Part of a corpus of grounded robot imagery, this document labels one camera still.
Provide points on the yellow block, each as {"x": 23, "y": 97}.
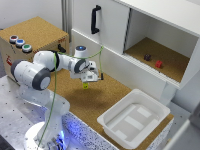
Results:
{"x": 85, "y": 85}

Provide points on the white cabinet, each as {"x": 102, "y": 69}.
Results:
{"x": 160, "y": 43}

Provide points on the purple block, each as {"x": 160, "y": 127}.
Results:
{"x": 147, "y": 57}

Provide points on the pink block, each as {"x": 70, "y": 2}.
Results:
{"x": 159, "y": 64}

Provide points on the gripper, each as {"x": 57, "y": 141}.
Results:
{"x": 89, "y": 75}

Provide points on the wooden drawer box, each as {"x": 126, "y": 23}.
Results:
{"x": 33, "y": 35}

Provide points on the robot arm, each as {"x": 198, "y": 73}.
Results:
{"x": 31, "y": 75}

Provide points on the green button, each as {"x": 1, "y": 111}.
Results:
{"x": 26, "y": 47}

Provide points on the red button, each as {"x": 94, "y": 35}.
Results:
{"x": 13, "y": 38}

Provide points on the white plastic box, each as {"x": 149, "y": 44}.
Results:
{"x": 135, "y": 118}

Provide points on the white sliding door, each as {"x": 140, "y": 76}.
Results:
{"x": 108, "y": 23}

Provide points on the blue button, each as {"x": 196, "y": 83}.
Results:
{"x": 20, "y": 42}

